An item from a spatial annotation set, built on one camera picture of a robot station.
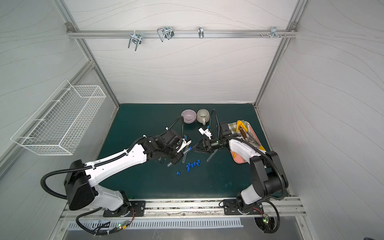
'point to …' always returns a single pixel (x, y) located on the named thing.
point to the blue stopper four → (189, 164)
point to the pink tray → (240, 159)
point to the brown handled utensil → (243, 133)
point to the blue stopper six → (194, 163)
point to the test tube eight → (169, 164)
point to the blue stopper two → (188, 169)
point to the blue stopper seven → (197, 163)
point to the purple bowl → (189, 116)
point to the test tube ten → (209, 157)
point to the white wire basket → (57, 125)
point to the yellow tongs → (239, 123)
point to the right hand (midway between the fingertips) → (194, 150)
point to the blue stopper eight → (198, 160)
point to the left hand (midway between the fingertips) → (182, 155)
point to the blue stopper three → (187, 166)
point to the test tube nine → (189, 149)
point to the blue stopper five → (192, 165)
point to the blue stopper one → (178, 173)
